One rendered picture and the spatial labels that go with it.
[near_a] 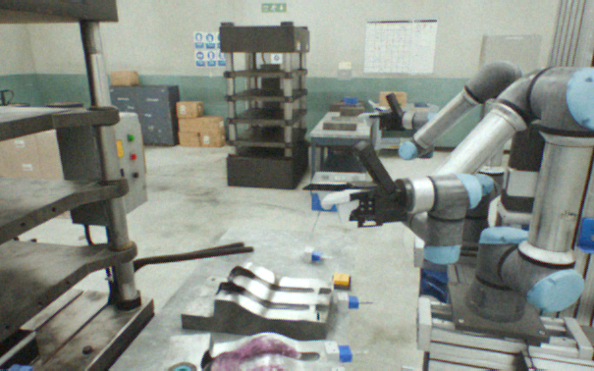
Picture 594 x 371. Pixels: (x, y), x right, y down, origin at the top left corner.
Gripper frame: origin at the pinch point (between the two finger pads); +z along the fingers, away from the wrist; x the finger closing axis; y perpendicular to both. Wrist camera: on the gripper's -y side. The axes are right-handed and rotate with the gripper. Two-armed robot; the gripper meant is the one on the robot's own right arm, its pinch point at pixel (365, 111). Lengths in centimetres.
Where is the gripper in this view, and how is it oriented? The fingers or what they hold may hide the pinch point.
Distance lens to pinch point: 199.4
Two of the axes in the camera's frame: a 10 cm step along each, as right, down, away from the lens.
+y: 0.9, 9.1, 4.0
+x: 6.3, -3.6, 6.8
